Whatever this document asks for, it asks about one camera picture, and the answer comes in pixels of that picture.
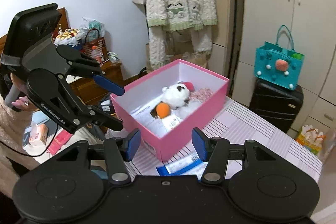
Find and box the beige wardrobe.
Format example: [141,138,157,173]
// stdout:
[209,0,335,131]

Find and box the black suitcase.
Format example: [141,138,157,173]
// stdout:
[249,79,304,133]

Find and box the pink floral scrunchie cloth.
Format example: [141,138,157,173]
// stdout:
[190,88,213,102]

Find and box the white owl plush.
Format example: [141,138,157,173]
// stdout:
[161,83,190,109]

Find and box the person left hand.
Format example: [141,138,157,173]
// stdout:
[10,73,38,112]

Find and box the cream knitted cardigan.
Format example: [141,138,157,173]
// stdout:
[146,0,218,70]

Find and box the white mesh bath pouf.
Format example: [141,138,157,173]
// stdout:
[175,100,202,119]

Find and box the white tissue pack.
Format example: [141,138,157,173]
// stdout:
[161,114,181,132]

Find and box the wooden nightstand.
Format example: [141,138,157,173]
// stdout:
[1,3,125,109]

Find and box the colourful gift bag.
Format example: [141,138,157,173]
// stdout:
[295,125,326,155]

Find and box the teal felt handbag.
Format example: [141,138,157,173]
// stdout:
[254,25,305,90]

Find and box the striped table cloth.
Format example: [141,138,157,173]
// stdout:
[123,97,323,185]

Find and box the blue wet wipes pack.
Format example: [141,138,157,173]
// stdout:
[156,152,207,180]

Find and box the pink cardboard box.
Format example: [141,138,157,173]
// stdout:
[111,59,229,162]

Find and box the pink fluffy heart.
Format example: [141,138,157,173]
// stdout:
[182,82,195,92]

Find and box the orange makeup sponge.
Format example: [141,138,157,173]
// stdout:
[155,102,171,119]

